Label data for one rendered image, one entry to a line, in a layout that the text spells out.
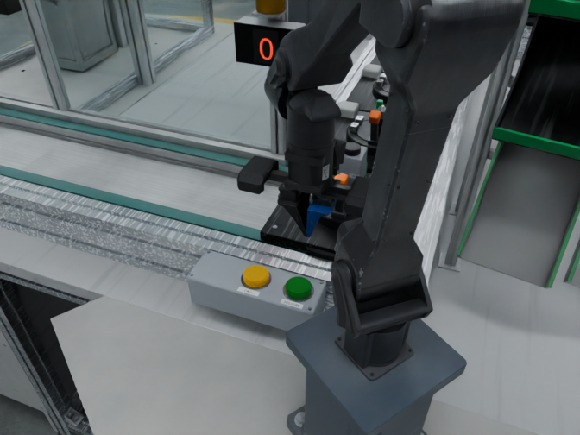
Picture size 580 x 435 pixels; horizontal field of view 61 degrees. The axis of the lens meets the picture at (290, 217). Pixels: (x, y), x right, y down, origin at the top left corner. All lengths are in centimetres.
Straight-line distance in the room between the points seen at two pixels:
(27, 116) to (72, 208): 45
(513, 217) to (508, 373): 24
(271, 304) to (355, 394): 26
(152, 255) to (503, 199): 60
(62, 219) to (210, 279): 35
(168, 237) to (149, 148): 35
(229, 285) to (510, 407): 45
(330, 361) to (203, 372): 29
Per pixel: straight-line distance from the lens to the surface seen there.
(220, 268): 80
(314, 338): 58
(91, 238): 101
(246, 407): 77
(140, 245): 93
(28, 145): 133
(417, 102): 35
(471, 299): 94
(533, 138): 70
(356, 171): 84
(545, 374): 88
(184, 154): 112
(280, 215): 88
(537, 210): 83
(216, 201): 101
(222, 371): 80
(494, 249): 81
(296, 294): 74
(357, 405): 54
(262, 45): 92
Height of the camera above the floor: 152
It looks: 39 degrees down
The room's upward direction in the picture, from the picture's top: straight up
